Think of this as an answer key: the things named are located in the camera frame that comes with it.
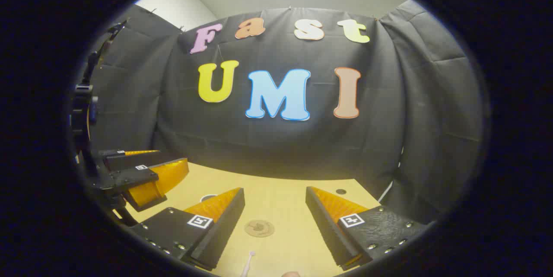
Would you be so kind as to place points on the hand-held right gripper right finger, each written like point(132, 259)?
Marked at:
point(322, 221)

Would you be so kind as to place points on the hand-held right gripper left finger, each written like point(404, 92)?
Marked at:
point(227, 225)

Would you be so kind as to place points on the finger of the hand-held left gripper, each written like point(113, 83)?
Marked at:
point(129, 177)
point(129, 159)

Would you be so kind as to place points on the round wooden coaster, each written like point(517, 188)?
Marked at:
point(259, 228)

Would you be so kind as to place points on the white toothbrush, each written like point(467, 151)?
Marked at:
point(249, 259)

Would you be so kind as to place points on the light wooden desktop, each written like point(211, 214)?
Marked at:
point(276, 199)

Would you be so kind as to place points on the black backdrop cloth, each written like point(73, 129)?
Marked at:
point(281, 138)

